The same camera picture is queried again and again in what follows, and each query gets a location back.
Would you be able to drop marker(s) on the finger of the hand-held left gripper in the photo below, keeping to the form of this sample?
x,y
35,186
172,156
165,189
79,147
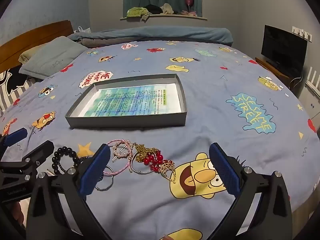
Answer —
x,y
16,136
41,152

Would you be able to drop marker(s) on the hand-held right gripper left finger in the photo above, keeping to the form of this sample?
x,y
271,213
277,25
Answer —
x,y
96,172

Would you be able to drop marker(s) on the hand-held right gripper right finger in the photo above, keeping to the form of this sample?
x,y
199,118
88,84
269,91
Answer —
x,y
225,172

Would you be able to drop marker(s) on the silver bangle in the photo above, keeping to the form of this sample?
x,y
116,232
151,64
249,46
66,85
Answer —
x,y
137,172
102,190

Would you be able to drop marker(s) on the gold crown brooch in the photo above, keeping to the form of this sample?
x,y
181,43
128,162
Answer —
x,y
170,172

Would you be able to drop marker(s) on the grey cardboard box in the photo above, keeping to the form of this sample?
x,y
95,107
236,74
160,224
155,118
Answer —
x,y
125,122

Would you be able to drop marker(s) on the person's left hand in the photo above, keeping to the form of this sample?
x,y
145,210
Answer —
x,y
18,213

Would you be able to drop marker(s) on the striped cartoon pillow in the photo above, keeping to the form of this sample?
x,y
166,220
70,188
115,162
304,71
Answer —
x,y
12,85

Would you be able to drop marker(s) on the blue cartoon bed sheet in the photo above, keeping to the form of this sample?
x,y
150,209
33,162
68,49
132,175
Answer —
x,y
212,100

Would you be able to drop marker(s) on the printed paper sheet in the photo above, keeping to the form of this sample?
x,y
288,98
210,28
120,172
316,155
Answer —
x,y
135,100

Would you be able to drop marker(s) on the olive pillow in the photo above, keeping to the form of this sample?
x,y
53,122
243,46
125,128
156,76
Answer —
x,y
30,52

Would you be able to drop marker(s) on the grey-green pillow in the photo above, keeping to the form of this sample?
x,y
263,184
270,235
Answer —
x,y
52,55

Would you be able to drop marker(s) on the wooden headboard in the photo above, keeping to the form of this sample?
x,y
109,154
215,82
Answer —
x,y
32,35

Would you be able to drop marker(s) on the wooden television stand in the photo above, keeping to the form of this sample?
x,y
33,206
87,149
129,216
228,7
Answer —
x,y
275,71

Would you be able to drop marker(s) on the grey blanket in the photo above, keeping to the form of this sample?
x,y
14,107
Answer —
x,y
87,42

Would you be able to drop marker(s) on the white plastic bag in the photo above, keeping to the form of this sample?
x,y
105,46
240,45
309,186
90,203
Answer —
x,y
83,29

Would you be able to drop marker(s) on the white router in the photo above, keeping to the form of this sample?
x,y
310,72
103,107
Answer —
x,y
313,80

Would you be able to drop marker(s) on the black television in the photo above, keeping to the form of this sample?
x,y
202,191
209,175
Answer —
x,y
283,46

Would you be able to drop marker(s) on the blue blanket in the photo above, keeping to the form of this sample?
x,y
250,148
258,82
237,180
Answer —
x,y
155,33

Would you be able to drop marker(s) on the pink cloth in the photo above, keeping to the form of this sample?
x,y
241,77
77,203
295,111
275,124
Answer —
x,y
190,13

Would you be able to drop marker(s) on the grey cloth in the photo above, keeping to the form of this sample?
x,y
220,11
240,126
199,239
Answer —
x,y
145,16

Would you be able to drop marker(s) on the green cloth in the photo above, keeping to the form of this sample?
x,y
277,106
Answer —
x,y
136,12

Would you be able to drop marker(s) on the black cloth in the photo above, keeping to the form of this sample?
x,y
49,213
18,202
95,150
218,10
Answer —
x,y
153,8

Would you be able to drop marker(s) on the beige cloth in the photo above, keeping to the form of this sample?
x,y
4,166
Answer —
x,y
167,8

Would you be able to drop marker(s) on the white wall hook rack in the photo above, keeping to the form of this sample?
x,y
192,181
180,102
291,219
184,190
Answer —
x,y
302,33

